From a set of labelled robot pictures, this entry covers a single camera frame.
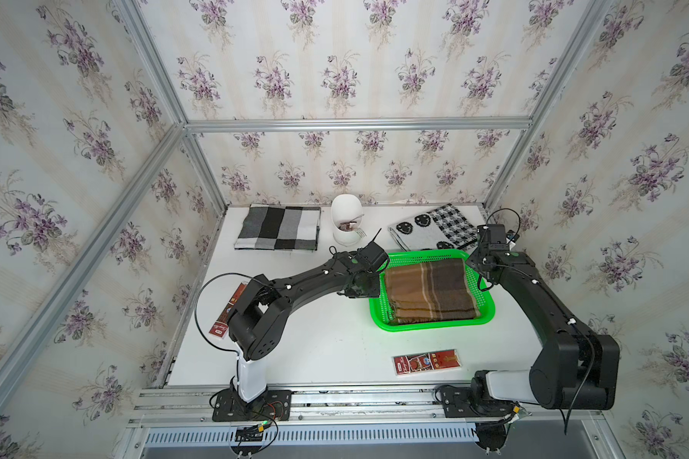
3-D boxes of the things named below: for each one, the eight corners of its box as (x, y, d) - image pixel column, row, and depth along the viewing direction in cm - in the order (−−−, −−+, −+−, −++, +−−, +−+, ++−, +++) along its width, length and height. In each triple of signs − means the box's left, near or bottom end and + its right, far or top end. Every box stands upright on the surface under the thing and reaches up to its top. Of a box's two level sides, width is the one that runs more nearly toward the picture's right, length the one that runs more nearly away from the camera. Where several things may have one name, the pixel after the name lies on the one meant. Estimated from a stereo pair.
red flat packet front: (395, 375, 80) (396, 373, 78) (391, 358, 83) (392, 355, 81) (458, 367, 81) (460, 365, 80) (452, 351, 84) (455, 349, 83)
